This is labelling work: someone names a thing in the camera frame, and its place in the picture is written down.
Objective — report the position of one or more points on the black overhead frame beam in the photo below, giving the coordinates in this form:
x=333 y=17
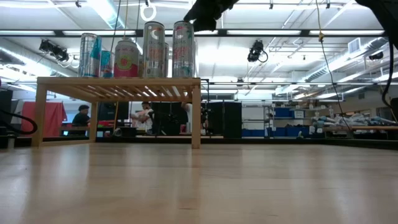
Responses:
x=273 y=32

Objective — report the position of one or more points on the black ceiling-mounted device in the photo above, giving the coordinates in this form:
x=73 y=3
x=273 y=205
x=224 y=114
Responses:
x=56 y=51

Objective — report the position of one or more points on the black ceiling lamp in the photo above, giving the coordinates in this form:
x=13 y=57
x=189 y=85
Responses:
x=377 y=56

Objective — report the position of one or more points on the blue silver Red Bull can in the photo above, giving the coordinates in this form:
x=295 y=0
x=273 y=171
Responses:
x=107 y=65
x=88 y=59

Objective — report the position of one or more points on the cluttered background workbench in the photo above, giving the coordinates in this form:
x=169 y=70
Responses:
x=357 y=123

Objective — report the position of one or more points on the red cloth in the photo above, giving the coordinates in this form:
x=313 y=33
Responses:
x=53 y=118

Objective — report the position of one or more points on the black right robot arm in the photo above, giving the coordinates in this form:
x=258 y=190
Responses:
x=385 y=15

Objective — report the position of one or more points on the person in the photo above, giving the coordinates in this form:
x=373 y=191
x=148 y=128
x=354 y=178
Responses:
x=81 y=119
x=188 y=113
x=146 y=118

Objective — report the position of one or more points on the wooden slatted shelf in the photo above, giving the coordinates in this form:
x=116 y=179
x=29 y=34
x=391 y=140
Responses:
x=118 y=81

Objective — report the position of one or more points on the black aluminium table frame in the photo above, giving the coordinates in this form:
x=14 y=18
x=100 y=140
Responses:
x=280 y=140

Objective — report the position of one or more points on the black partition panel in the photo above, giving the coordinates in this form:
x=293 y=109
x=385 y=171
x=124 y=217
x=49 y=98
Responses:
x=228 y=119

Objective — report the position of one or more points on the black background monitor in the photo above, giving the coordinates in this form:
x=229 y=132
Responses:
x=109 y=112

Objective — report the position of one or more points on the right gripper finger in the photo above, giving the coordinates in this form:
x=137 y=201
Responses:
x=206 y=25
x=199 y=12

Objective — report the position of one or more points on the storage shelf with blue bins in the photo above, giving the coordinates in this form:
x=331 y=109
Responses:
x=281 y=112

